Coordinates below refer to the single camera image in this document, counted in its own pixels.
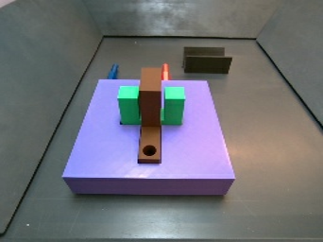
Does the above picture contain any blue peg object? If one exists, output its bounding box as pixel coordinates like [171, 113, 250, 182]
[107, 63, 119, 79]

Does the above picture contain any red peg object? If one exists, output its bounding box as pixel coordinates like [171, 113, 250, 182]
[162, 63, 171, 80]

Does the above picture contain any black fixture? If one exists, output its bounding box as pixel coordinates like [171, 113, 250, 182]
[183, 46, 233, 74]

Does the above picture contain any green right block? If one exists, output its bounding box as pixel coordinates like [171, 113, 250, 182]
[163, 87, 186, 126]

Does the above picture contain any green block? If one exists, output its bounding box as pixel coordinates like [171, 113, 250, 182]
[118, 86, 141, 125]
[163, 87, 186, 126]

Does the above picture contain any green left block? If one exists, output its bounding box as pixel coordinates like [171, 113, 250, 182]
[118, 86, 141, 125]

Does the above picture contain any purple base block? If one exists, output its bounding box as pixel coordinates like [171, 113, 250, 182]
[63, 79, 235, 195]

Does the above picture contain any brown L-shaped bracket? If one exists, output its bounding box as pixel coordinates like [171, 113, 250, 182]
[138, 68, 162, 164]

